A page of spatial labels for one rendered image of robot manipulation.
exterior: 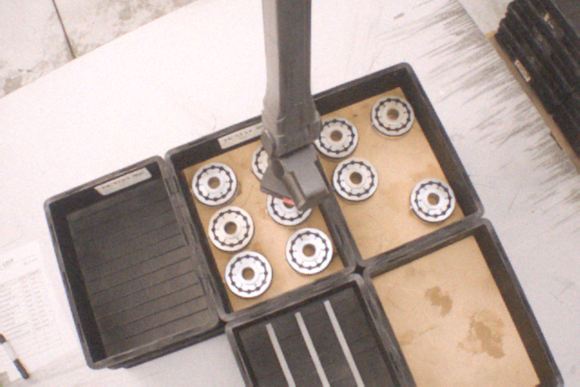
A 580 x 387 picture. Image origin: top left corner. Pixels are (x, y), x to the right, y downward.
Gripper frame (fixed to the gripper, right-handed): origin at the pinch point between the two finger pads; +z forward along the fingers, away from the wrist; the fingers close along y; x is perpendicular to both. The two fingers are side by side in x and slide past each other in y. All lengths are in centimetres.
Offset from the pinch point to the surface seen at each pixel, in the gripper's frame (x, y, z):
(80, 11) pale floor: 137, 65, 109
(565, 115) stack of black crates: -70, 83, 81
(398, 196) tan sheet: -20.7, 12.4, 23.4
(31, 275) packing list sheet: 58, -40, 37
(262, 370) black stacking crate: -7.9, -35.2, 23.2
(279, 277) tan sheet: -3.2, -15.2, 23.4
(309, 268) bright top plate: -8.7, -11.1, 20.5
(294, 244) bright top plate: -3.5, -7.4, 20.6
